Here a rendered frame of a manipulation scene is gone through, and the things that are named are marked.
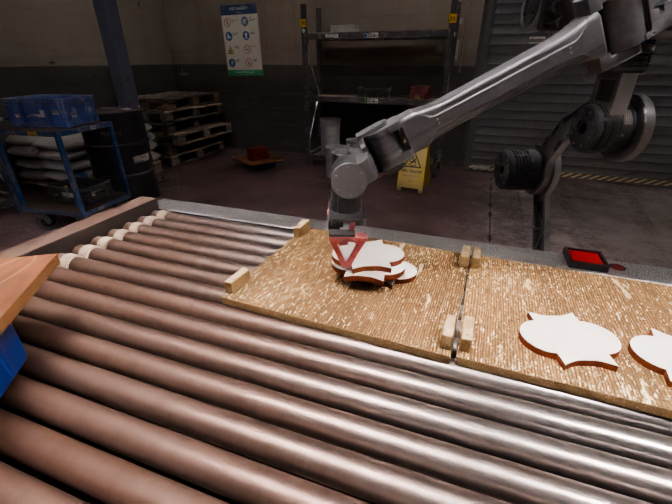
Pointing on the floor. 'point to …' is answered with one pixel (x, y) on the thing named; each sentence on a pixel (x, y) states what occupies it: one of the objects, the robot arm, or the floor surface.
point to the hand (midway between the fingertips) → (344, 252)
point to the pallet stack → (163, 128)
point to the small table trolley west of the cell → (44, 211)
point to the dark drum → (133, 137)
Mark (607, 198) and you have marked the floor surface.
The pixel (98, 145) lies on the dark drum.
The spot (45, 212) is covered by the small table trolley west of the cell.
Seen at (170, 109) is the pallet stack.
